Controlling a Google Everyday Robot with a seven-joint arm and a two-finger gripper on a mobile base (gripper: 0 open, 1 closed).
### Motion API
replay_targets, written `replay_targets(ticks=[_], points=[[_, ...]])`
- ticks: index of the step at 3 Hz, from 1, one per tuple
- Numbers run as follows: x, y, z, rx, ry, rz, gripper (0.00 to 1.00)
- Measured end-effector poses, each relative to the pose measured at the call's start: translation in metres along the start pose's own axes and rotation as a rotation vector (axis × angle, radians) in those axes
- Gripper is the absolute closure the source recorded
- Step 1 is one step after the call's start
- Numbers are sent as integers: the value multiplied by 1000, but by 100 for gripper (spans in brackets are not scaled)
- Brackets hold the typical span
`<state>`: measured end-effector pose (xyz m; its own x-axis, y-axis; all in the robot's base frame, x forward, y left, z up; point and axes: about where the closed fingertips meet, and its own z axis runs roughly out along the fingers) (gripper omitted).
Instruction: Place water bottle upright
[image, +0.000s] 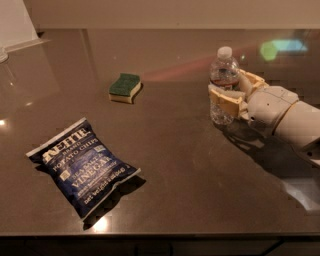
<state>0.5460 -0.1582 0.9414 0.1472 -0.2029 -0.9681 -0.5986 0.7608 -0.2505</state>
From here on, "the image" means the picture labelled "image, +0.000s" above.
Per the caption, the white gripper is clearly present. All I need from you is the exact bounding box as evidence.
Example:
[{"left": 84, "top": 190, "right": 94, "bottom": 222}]
[{"left": 208, "top": 69, "right": 299, "bottom": 137}]

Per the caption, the green and yellow sponge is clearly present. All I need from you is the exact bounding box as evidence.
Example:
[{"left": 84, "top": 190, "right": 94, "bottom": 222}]
[{"left": 109, "top": 73, "right": 141, "bottom": 104}]

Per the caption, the clear plastic water bottle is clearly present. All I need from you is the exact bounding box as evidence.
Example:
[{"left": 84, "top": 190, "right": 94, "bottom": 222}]
[{"left": 209, "top": 46, "right": 239, "bottom": 125}]

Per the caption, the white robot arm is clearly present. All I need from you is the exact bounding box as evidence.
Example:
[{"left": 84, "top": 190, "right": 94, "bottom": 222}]
[{"left": 208, "top": 70, "right": 320, "bottom": 167}]

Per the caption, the blue potato chips bag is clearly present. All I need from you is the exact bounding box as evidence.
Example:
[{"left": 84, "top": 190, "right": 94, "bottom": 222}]
[{"left": 26, "top": 118, "right": 140, "bottom": 219}]

